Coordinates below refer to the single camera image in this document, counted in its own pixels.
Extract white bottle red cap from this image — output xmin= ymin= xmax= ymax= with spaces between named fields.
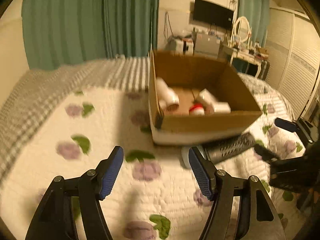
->
xmin=189 ymin=103 xmax=205 ymax=115

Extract white pump bottle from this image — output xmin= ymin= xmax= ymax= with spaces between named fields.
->
xmin=156 ymin=77 xmax=180 ymax=112

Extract white small box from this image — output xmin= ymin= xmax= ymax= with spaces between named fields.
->
xmin=212 ymin=101 xmax=231 ymax=114
xmin=195 ymin=89 xmax=218 ymax=109

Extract black striped suitcase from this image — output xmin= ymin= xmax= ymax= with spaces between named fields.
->
xmin=258 ymin=61 xmax=270 ymax=80

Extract white louvered wardrobe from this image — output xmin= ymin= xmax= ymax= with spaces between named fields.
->
xmin=265 ymin=7 xmax=319 ymax=118

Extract brown cardboard box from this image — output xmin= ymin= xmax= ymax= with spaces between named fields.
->
xmin=149 ymin=50 xmax=261 ymax=145

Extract white floral quilt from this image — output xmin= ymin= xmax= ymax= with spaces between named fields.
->
xmin=0 ymin=86 xmax=306 ymax=240

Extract white dressing table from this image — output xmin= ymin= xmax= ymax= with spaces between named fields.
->
xmin=222 ymin=44 xmax=266 ymax=79

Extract oval white vanity mirror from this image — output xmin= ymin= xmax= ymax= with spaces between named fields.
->
xmin=231 ymin=16 xmax=252 ymax=43

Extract silver mini fridge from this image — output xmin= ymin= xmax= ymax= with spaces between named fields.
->
xmin=194 ymin=33 xmax=220 ymax=59

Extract grey checkered bed sheet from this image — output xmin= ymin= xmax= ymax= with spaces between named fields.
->
xmin=1 ymin=57 xmax=150 ymax=181

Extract white suitcase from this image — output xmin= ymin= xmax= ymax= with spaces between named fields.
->
xmin=170 ymin=38 xmax=194 ymax=55

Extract small teal curtain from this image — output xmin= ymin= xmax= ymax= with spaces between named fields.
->
xmin=238 ymin=0 xmax=270 ymax=47

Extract large teal curtain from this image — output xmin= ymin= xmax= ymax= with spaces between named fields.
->
xmin=22 ymin=0 xmax=159 ymax=70

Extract black wall television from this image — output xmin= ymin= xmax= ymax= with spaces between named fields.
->
xmin=193 ymin=0 xmax=234 ymax=30

